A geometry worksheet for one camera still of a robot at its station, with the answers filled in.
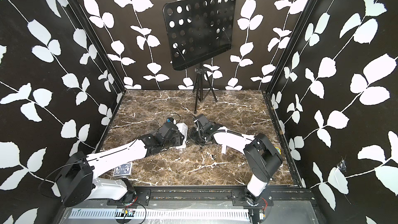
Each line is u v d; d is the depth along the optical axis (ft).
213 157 2.88
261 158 1.47
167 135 2.11
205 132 2.25
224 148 2.98
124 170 2.63
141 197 2.46
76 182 1.34
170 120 2.49
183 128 2.82
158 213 2.31
